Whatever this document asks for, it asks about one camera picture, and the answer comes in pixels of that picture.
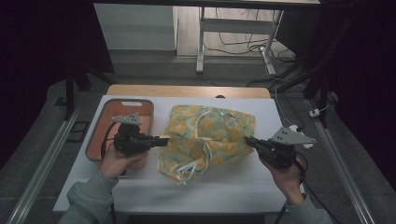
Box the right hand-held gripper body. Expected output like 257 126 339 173
255 126 318 171

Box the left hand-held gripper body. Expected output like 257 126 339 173
111 113 157 157

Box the pink basket with grey rim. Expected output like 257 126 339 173
84 98 155 173

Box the yellow floral cloth bag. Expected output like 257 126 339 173
156 105 257 186

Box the person's left hand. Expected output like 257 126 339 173
99 144 149 180

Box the person's right hand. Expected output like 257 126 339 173
259 154 308 206

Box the white power strip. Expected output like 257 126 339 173
289 124 315 150

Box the wooden table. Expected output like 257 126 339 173
106 83 272 100

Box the black floor plate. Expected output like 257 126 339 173
66 120 91 144

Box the white table mat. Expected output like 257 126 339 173
52 94 310 214

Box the black metal stand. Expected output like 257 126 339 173
64 64 77 121
275 0 368 129

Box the black curtain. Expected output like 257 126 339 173
323 0 396 194
0 0 115 171

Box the right hand-held gripper black cable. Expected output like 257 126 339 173
273 151 342 224

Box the white cable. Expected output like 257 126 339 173
274 83 293 127

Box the aluminium rail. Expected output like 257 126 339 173
6 105 82 224
312 119 376 224

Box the black floor cable tangle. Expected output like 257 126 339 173
204 7 297 64

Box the white desk frame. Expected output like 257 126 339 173
195 6 285 76

